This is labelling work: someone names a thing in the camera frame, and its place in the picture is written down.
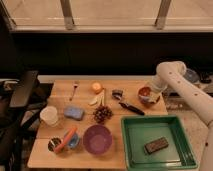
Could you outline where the dark object on shelf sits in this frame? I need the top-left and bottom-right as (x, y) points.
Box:
(199, 72), (212, 84)

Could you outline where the small metal tin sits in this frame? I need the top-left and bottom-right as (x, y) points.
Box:
(48, 137), (61, 152)

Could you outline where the blue sponge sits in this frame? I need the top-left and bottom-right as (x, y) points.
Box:
(64, 106), (84, 121)

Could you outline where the green plastic tray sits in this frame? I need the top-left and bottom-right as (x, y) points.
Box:
(121, 115), (198, 171)

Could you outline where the red-brown bowl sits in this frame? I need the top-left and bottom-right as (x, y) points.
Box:
(138, 86), (160, 106)

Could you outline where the metal fork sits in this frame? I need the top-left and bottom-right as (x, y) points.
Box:
(69, 81), (79, 101)

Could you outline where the orange fruit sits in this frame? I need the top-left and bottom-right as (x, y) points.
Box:
(92, 82), (103, 94)

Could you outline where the small blue bowl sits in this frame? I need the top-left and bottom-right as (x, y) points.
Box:
(67, 133), (80, 149)

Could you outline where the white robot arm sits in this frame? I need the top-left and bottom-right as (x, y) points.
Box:
(149, 61), (213, 171)

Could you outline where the dark chocolate bar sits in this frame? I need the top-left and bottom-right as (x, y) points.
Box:
(144, 137), (169, 154)

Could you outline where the bunch of dark grapes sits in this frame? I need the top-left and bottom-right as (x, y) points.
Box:
(93, 106), (113, 124)

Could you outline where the small grey-blue towel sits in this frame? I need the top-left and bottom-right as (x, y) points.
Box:
(139, 95), (156, 103)

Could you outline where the black handled peeler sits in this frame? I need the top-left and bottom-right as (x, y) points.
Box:
(112, 89), (144, 115)

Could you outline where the black office chair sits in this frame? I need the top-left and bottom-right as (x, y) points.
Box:
(0, 71), (47, 171)

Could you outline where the grey metal plate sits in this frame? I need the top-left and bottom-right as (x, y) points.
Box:
(184, 69), (199, 83)

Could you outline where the white plastic cup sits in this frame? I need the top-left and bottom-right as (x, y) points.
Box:
(40, 106), (59, 126)

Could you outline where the orange carrot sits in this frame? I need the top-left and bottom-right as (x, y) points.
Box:
(54, 126), (77, 154)

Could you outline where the purple bowl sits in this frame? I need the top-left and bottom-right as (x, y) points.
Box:
(83, 125), (112, 155)

